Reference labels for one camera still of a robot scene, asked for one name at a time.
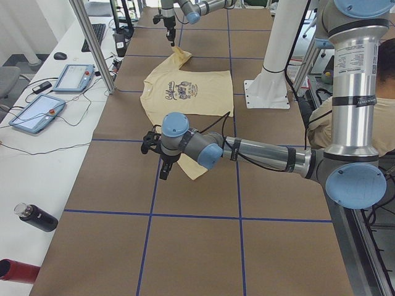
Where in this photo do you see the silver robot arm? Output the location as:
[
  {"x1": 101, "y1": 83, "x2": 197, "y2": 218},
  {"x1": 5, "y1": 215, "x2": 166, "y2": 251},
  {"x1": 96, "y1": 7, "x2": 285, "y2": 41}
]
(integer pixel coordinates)
[
  {"x1": 158, "y1": 1, "x2": 394, "y2": 209},
  {"x1": 153, "y1": 0, "x2": 236, "y2": 49}
]

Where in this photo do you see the beige long-sleeve printed shirt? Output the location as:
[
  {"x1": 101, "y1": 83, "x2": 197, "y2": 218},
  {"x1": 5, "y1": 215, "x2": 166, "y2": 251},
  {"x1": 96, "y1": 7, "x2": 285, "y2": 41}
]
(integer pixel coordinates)
[{"x1": 140, "y1": 46, "x2": 234, "y2": 180}]

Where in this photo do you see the grey aluminium frame post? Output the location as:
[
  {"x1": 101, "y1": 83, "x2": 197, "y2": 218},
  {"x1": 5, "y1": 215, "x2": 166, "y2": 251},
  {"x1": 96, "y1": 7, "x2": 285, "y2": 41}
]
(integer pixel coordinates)
[{"x1": 69, "y1": 0, "x2": 115, "y2": 94}]

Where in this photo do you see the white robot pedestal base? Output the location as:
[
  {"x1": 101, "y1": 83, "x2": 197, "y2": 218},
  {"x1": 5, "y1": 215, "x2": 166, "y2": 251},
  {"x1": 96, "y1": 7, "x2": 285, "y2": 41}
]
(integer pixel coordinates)
[{"x1": 244, "y1": 0, "x2": 309, "y2": 109}]

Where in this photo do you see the far blue teach pendant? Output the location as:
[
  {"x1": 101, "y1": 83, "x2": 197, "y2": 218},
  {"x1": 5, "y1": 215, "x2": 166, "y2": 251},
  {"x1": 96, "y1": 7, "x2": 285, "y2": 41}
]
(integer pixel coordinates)
[{"x1": 52, "y1": 64, "x2": 94, "y2": 93}]

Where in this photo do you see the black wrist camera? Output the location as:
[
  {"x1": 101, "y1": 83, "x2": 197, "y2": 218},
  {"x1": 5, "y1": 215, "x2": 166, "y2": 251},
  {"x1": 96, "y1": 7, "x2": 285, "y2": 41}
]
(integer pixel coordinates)
[
  {"x1": 141, "y1": 131, "x2": 162, "y2": 154},
  {"x1": 152, "y1": 14, "x2": 163, "y2": 25}
]

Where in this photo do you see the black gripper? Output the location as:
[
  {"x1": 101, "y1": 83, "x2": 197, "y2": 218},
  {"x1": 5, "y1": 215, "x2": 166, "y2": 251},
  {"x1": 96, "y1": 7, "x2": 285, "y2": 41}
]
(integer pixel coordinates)
[
  {"x1": 159, "y1": 152, "x2": 179, "y2": 180},
  {"x1": 164, "y1": 17, "x2": 175, "y2": 47}
]

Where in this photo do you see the seated person beige shirt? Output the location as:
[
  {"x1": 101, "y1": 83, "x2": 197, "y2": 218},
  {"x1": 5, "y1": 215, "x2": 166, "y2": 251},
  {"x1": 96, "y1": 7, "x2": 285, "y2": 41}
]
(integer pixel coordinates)
[{"x1": 306, "y1": 39, "x2": 395, "y2": 157}]

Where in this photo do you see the black computer mouse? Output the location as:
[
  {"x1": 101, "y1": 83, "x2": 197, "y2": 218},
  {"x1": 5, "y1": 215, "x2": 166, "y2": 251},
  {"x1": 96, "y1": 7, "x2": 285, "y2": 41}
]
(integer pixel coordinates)
[{"x1": 53, "y1": 52, "x2": 67, "y2": 60}]

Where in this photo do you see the blue teach pendant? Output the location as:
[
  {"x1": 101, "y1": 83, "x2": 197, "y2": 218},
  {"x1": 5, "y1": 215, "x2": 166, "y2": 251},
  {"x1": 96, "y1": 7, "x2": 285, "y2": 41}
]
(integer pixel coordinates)
[
  {"x1": 52, "y1": 64, "x2": 94, "y2": 93},
  {"x1": 9, "y1": 94, "x2": 66, "y2": 134}
]

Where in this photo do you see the black small phone device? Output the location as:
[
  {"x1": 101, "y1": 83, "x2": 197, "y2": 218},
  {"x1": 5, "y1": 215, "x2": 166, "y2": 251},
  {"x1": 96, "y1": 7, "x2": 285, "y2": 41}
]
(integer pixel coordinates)
[{"x1": 32, "y1": 81, "x2": 52, "y2": 94}]

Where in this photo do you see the black water bottle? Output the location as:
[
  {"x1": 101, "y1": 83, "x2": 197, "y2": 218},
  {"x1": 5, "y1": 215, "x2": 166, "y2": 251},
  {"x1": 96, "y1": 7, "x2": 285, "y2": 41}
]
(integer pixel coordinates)
[{"x1": 14, "y1": 203, "x2": 58, "y2": 232}]

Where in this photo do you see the near blue teach pendant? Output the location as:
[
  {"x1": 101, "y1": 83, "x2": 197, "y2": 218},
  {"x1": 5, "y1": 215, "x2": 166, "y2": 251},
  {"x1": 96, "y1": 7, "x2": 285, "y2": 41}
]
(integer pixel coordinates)
[{"x1": 9, "y1": 94, "x2": 66, "y2": 134}]

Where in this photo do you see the black keyboard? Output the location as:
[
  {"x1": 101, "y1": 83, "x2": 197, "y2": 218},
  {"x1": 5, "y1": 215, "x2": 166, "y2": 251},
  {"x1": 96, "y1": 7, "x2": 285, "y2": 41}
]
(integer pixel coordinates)
[{"x1": 81, "y1": 23, "x2": 107, "y2": 52}]

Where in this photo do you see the red cylinder bottle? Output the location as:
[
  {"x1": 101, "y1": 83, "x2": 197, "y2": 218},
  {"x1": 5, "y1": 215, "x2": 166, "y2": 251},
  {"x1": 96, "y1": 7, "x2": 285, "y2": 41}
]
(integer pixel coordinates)
[{"x1": 1, "y1": 259, "x2": 40, "y2": 284}]

